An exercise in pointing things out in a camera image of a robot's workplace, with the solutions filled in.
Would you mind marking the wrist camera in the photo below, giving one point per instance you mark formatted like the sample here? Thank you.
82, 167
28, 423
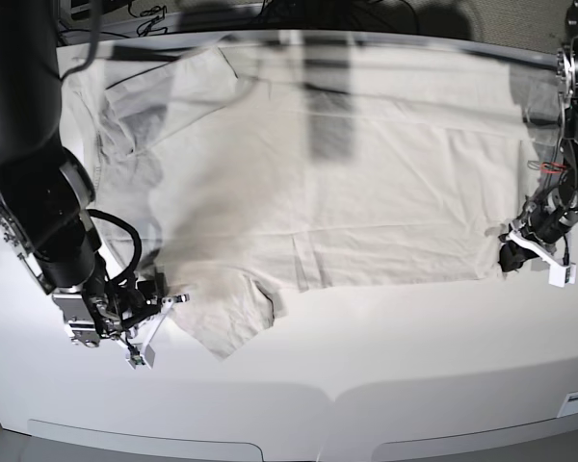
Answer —
140, 356
561, 275

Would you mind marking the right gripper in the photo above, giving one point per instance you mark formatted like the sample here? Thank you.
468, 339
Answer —
104, 310

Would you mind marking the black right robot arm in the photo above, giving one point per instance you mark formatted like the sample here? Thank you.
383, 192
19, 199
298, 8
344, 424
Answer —
86, 260

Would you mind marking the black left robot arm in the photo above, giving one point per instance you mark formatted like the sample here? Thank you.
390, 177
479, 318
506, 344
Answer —
542, 228

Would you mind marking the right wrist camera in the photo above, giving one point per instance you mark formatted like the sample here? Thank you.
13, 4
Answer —
140, 356

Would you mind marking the beige T-shirt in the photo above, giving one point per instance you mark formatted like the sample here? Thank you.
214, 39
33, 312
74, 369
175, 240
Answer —
252, 169

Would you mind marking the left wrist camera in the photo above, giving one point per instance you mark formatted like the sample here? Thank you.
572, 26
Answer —
561, 275

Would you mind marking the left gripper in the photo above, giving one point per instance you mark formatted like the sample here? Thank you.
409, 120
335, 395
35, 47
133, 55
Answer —
521, 243

